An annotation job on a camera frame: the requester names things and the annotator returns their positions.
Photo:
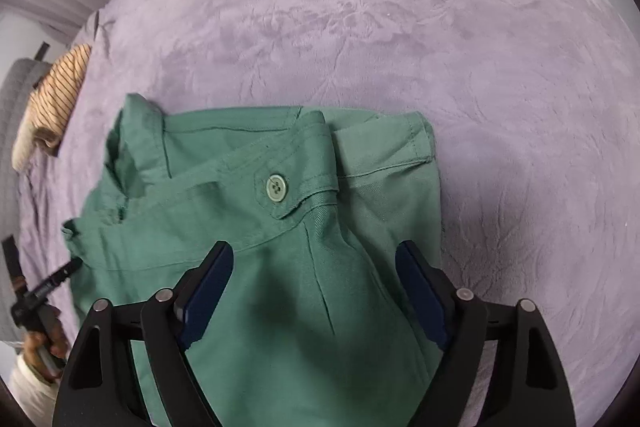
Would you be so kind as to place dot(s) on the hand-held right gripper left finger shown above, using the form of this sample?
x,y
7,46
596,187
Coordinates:
x,y
202,302

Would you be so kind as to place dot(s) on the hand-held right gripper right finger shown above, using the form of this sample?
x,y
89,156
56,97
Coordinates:
x,y
425,297

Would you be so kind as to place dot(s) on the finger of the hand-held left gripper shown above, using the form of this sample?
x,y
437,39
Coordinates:
x,y
55,279

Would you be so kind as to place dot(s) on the green button-up work shirt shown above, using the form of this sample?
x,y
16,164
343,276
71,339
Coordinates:
x,y
280,307

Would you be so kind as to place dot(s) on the person's left forearm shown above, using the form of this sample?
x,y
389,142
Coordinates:
x,y
32,392

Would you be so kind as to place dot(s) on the person's left hand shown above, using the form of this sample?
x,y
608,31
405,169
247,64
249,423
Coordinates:
x,y
55,337

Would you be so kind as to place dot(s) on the cream fluffy cloth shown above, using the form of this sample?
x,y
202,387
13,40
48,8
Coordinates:
x,y
30,147

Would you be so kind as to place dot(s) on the cream striped garment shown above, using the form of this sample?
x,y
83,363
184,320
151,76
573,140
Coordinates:
x,y
60,97

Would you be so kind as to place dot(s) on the lilac plush blanket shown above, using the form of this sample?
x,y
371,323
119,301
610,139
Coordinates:
x,y
450,107

